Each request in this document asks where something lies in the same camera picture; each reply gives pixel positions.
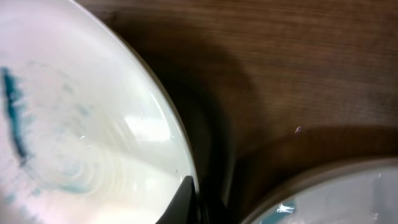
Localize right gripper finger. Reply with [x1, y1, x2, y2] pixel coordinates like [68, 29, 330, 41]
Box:
[156, 176, 197, 224]

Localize white plate stained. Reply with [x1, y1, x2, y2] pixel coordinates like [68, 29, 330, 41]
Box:
[242, 157, 397, 224]

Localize white plate top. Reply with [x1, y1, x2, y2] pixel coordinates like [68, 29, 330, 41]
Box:
[1, 0, 199, 223]

